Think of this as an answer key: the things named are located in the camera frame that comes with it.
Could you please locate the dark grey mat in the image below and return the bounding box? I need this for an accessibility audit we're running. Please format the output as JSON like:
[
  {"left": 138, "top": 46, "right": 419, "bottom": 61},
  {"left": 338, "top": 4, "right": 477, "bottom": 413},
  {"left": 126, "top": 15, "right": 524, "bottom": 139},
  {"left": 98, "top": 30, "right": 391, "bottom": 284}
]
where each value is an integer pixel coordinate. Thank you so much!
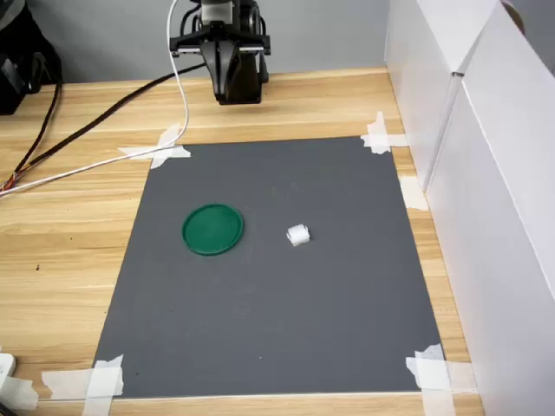
[{"left": 92, "top": 135, "right": 448, "bottom": 400}]

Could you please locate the white partition panel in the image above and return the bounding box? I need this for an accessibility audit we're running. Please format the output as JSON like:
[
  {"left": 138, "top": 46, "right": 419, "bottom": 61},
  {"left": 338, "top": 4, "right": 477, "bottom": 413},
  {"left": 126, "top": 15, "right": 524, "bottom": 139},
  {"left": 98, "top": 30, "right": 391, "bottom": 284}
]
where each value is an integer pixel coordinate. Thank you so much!
[
  {"left": 382, "top": 0, "right": 500, "bottom": 192},
  {"left": 426, "top": 0, "right": 555, "bottom": 416}
]

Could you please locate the round green lid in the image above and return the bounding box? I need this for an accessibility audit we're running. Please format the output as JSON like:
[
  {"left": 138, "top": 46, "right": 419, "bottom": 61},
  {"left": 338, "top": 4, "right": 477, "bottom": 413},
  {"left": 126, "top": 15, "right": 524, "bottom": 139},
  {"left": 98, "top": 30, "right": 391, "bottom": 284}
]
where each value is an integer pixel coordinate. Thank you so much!
[{"left": 180, "top": 202, "right": 245, "bottom": 258}]

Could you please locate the small white plastic terminal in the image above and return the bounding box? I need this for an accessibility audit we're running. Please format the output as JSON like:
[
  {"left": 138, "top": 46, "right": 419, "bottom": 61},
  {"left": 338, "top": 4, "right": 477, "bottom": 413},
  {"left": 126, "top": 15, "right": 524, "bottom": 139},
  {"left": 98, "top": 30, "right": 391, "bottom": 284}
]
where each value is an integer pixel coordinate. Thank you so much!
[{"left": 285, "top": 222, "right": 313, "bottom": 249}]

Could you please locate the small white bracket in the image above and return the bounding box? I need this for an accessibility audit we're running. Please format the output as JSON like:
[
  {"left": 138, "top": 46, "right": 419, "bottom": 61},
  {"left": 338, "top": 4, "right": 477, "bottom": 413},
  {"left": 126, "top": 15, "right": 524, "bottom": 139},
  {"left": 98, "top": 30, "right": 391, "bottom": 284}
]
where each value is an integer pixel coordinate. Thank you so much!
[{"left": 0, "top": 353, "right": 18, "bottom": 379}]

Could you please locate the white camera cable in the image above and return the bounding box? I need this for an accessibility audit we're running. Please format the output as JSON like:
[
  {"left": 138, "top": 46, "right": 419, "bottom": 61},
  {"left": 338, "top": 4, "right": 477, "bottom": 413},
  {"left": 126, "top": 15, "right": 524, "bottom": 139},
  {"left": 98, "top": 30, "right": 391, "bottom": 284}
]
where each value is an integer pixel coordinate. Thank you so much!
[{"left": 0, "top": 0, "right": 193, "bottom": 200}]

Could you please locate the white masking tape patch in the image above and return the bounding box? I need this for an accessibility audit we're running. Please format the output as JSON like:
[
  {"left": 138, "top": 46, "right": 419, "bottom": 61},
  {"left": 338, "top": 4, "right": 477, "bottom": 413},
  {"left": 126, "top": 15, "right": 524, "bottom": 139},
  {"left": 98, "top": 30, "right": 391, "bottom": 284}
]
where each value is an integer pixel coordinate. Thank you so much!
[
  {"left": 0, "top": 375, "right": 40, "bottom": 412},
  {"left": 360, "top": 111, "right": 409, "bottom": 155},
  {"left": 40, "top": 354, "right": 125, "bottom": 416},
  {"left": 398, "top": 174, "right": 431, "bottom": 212},
  {"left": 116, "top": 122, "right": 193, "bottom": 171},
  {"left": 404, "top": 343, "right": 479, "bottom": 416}
]

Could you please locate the black equipment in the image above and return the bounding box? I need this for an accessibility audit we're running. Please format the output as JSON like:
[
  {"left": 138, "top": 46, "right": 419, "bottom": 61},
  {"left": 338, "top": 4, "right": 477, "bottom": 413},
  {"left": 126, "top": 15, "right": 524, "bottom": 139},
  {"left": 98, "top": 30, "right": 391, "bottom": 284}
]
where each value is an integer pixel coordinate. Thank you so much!
[{"left": 0, "top": 0, "right": 64, "bottom": 116}]

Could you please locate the braided black cable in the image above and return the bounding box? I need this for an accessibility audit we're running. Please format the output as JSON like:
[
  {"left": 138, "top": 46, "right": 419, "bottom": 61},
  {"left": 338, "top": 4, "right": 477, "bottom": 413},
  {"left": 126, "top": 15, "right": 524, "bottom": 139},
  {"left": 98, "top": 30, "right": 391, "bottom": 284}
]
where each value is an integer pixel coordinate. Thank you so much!
[{"left": 11, "top": 81, "right": 64, "bottom": 175}]

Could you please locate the thick black cable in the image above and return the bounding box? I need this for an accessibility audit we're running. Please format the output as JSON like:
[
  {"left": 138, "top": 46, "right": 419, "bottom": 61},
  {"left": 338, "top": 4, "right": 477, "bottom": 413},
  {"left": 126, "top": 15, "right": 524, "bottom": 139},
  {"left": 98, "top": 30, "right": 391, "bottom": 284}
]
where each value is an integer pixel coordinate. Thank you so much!
[{"left": 0, "top": 62, "right": 208, "bottom": 194}]

